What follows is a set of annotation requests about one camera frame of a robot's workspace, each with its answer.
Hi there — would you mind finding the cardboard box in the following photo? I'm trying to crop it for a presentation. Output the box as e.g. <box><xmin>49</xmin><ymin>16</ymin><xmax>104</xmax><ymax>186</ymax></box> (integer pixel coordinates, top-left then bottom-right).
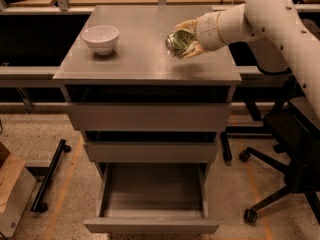
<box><xmin>0</xmin><ymin>142</ymin><xmax>25</xmax><ymax>213</ymax></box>

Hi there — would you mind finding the grey drawer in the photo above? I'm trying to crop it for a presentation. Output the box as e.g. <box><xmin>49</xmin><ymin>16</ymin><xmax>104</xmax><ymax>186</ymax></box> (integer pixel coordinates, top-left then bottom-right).
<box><xmin>85</xmin><ymin>131</ymin><xmax>218</xmax><ymax>163</ymax></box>
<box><xmin>67</xmin><ymin>85</ymin><xmax>231</xmax><ymax>132</ymax></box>
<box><xmin>84</xmin><ymin>163</ymin><xmax>218</xmax><ymax>234</ymax></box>

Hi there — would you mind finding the black table leg base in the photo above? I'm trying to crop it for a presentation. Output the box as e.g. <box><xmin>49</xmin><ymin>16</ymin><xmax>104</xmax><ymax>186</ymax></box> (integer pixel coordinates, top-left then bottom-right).
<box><xmin>31</xmin><ymin>139</ymin><xmax>71</xmax><ymax>213</ymax></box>

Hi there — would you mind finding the white ceramic bowl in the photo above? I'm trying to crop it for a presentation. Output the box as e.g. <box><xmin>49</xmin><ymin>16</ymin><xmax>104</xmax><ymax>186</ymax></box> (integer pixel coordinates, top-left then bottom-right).
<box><xmin>82</xmin><ymin>25</ymin><xmax>119</xmax><ymax>55</ymax></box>

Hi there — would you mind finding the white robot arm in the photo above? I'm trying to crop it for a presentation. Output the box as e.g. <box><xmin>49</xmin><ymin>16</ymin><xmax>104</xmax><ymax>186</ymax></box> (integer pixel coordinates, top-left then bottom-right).
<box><xmin>175</xmin><ymin>0</ymin><xmax>320</xmax><ymax>116</ymax></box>

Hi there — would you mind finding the black office chair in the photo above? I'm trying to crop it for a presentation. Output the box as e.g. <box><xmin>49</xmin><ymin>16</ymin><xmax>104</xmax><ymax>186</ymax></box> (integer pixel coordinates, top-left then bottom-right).
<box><xmin>229</xmin><ymin>18</ymin><xmax>320</xmax><ymax>226</ymax></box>

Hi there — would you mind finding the black table foot right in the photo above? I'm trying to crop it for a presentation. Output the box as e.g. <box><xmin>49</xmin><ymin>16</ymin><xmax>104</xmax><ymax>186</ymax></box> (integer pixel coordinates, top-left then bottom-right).
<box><xmin>220</xmin><ymin>132</ymin><xmax>232</xmax><ymax>161</ymax></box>

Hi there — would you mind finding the grey top drawer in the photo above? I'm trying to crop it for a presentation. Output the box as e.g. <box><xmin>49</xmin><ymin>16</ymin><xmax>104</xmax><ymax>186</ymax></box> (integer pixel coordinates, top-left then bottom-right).
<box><xmin>67</xmin><ymin>85</ymin><xmax>231</xmax><ymax>132</ymax></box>

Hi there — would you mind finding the grey drawer cabinet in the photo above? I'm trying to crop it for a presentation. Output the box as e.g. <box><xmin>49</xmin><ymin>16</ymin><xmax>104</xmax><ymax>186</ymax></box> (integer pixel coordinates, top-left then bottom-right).
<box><xmin>54</xmin><ymin>6</ymin><xmax>241</xmax><ymax>171</ymax></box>

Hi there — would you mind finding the grey middle drawer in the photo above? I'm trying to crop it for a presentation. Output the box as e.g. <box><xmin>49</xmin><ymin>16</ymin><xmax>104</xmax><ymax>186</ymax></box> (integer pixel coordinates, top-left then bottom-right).
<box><xmin>85</xmin><ymin>131</ymin><xmax>218</xmax><ymax>163</ymax></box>

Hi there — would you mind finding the grey bottom drawer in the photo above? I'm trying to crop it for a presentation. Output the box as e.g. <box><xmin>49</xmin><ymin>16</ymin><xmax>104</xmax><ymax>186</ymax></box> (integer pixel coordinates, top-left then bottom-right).
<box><xmin>84</xmin><ymin>163</ymin><xmax>218</xmax><ymax>234</ymax></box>

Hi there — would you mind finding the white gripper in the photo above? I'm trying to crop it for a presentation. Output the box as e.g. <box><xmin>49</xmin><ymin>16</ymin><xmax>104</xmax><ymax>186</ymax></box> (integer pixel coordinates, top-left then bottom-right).
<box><xmin>174</xmin><ymin>11</ymin><xmax>228</xmax><ymax>59</ymax></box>

